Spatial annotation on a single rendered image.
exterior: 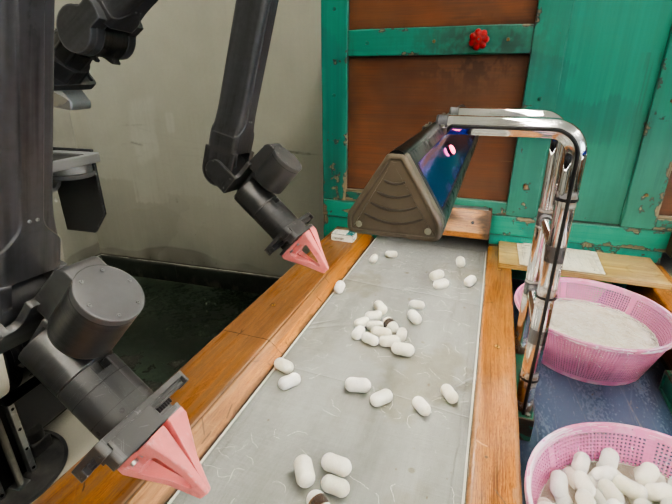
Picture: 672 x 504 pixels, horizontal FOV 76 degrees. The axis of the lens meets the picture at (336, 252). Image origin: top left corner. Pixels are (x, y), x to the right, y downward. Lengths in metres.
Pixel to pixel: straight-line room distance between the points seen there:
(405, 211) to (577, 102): 0.82
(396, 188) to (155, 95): 2.25
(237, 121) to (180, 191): 1.83
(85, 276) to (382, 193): 0.25
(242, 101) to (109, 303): 0.45
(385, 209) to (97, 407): 0.30
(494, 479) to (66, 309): 0.45
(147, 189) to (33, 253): 2.27
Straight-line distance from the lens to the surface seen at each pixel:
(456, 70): 1.13
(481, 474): 0.55
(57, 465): 1.38
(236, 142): 0.75
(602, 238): 1.20
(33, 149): 0.41
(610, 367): 0.86
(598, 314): 0.99
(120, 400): 0.44
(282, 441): 0.59
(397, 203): 0.35
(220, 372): 0.67
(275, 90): 2.19
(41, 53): 0.40
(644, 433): 0.67
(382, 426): 0.61
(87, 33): 0.91
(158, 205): 2.68
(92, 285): 0.40
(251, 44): 0.74
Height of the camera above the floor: 1.17
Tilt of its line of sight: 22 degrees down
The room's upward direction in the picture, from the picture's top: straight up
